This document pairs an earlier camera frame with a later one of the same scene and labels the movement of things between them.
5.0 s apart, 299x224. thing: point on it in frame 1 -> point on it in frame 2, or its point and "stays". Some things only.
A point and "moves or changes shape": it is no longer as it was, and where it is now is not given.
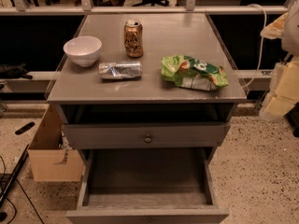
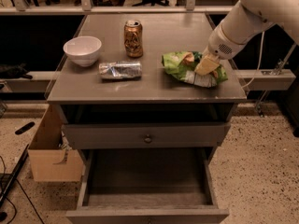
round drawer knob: [148, 139] stays
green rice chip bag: [192, 73] moves or changes shape
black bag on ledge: [14, 72] stays
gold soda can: [133, 38] stays
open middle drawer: [148, 186] stays
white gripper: [291, 36] -> [220, 47]
